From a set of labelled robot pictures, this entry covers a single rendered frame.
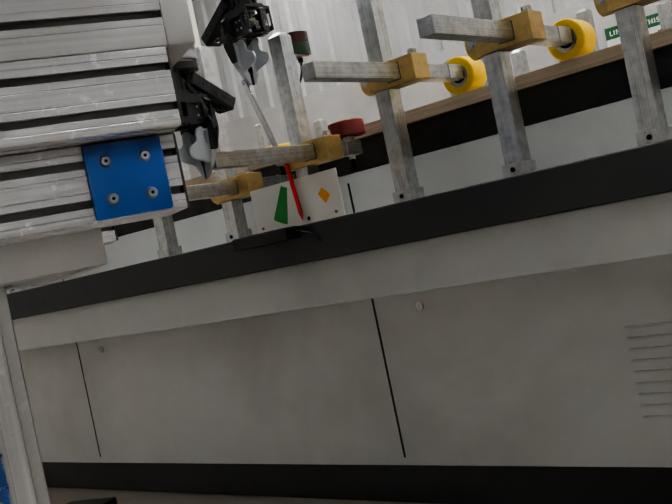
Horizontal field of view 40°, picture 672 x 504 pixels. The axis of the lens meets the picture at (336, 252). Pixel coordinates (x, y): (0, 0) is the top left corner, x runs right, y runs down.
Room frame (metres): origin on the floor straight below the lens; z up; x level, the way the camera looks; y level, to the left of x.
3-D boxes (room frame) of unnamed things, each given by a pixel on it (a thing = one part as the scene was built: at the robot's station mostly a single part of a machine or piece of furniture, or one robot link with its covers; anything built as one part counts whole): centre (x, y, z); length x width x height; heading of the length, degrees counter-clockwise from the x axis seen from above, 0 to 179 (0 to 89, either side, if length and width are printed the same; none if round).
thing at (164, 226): (2.30, 0.41, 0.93); 0.05 x 0.05 x 0.45; 49
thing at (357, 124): (2.02, -0.08, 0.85); 0.08 x 0.08 x 0.11
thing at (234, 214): (2.12, 0.21, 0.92); 0.04 x 0.04 x 0.48; 49
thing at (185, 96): (1.68, 0.22, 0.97); 0.09 x 0.08 x 0.12; 139
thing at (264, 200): (1.96, 0.06, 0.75); 0.26 x 0.01 x 0.10; 49
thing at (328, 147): (1.95, 0.01, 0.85); 0.14 x 0.06 x 0.05; 49
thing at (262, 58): (1.92, 0.08, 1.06); 0.06 x 0.03 x 0.09; 48
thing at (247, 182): (2.11, 0.20, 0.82); 0.14 x 0.06 x 0.05; 49
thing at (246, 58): (1.90, 0.10, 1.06); 0.06 x 0.03 x 0.09; 48
